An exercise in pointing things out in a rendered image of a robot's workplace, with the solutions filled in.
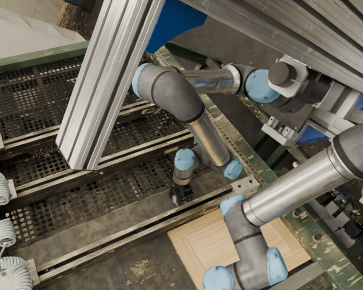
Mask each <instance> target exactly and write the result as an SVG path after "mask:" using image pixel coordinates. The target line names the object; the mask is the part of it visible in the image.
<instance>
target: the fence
mask: <svg viewBox="0 0 363 290"><path fill-rule="evenodd" d="M324 272H325V270H324V269H323V268H322V267H321V265H320V264H319V263H318V262H317V261H315V262H314V263H312V264H310V265H309V266H307V267H306V268H304V269H302V270H300V271H299V272H297V273H295V274H294V275H292V276H290V277H288V278H287V279H285V280H283V281H282V282H280V283H279V284H277V285H275V286H273V287H272V288H270V289H268V290H299V289H300V288H302V287H303V286H305V285H307V284H308V283H310V282H311V281H313V280H315V279H316V278H318V277H320V276H321V275H322V274H323V273H324Z"/></svg>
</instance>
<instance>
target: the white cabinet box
mask: <svg viewBox="0 0 363 290"><path fill-rule="evenodd" d="M83 41H86V40H85V39H84V38H83V37H82V36H81V35H80V34H78V33H77V32H75V31H72V30H69V29H65V28H62V27H59V26H56V25H53V24H50V23H47V22H44V21H40V20H37V19H35V18H32V17H28V16H25V15H22V14H19V13H16V12H13V11H10V10H6V9H3V8H1V7H0V59H1V58H6V57H10V56H15V55H21V54H26V53H30V52H35V51H40V50H44V49H49V48H55V47H60V46H63V45H69V44H74V43H80V42H83Z"/></svg>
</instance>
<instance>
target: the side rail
mask: <svg viewBox="0 0 363 290"><path fill-rule="evenodd" d="M89 43H90V40H88V41H83V42H80V43H74V44H69V45H63V46H60V47H55V48H49V49H44V50H40V51H35V52H30V53H26V54H21V55H15V56H10V57H6V58H1V59H0V73H4V72H7V71H12V70H17V69H20V68H25V67H30V66H35V65H38V64H43V63H48V62H53V61H57V60H62V59H67V58H72V57H75V56H80V55H85V54H86V51H87V49H88V45H89Z"/></svg>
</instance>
